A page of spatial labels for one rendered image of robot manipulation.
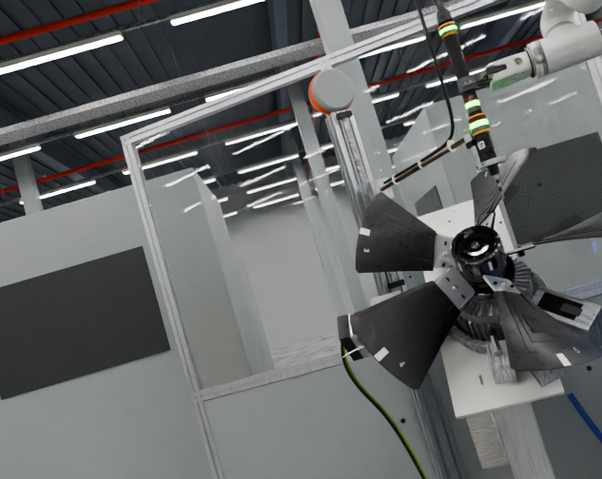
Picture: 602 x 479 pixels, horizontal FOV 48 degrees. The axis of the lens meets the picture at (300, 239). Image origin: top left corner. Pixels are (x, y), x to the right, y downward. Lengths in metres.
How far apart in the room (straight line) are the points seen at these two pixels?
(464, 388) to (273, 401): 1.00
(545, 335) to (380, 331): 0.36
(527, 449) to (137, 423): 2.23
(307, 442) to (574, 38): 1.64
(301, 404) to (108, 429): 1.35
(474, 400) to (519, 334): 0.30
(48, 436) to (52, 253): 0.92
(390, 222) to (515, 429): 0.61
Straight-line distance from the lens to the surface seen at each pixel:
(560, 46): 1.74
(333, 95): 2.38
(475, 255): 1.63
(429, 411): 2.33
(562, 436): 2.50
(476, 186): 1.94
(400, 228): 1.79
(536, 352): 1.50
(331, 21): 6.44
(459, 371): 1.80
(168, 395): 3.56
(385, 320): 1.62
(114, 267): 3.59
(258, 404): 2.62
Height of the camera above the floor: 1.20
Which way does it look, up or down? 5 degrees up
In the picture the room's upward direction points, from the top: 17 degrees counter-clockwise
